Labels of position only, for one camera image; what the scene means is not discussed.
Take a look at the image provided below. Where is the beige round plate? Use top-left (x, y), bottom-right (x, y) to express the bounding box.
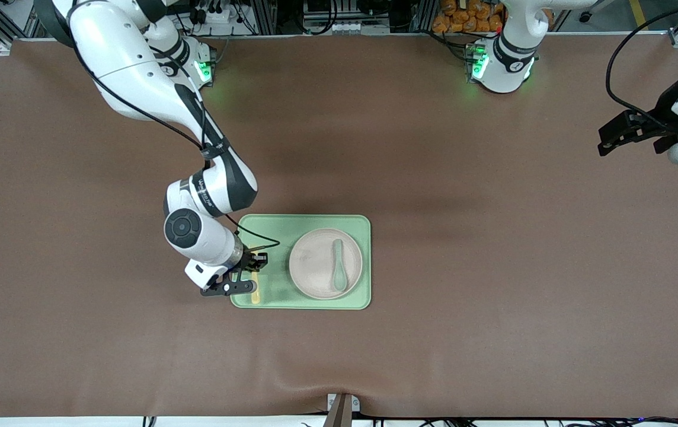
top-left (289, 228), bottom-right (364, 300)

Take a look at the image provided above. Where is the mint green plastic spoon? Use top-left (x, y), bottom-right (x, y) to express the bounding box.
top-left (331, 238), bottom-right (348, 292)

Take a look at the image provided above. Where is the light green rectangular tray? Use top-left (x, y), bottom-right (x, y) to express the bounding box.
top-left (231, 214), bottom-right (372, 310)

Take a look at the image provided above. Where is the bag of orange fruit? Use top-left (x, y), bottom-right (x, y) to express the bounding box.
top-left (432, 0), bottom-right (504, 34)

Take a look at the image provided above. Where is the white terminal block strip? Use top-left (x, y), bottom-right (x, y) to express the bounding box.
top-left (302, 21), bottom-right (391, 35)

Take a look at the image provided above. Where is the white power strip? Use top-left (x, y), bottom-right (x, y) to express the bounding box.
top-left (194, 0), bottom-right (230, 26)

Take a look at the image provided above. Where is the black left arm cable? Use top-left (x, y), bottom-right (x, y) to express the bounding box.
top-left (606, 0), bottom-right (678, 122)

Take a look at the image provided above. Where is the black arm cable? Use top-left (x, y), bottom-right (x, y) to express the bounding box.
top-left (606, 0), bottom-right (678, 122)
top-left (69, 24), bottom-right (282, 250)

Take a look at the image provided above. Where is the grey table edge bracket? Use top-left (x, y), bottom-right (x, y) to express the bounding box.
top-left (326, 393), bottom-right (361, 427)

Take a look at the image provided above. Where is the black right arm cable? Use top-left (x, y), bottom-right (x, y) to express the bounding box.
top-left (69, 24), bottom-right (282, 250)

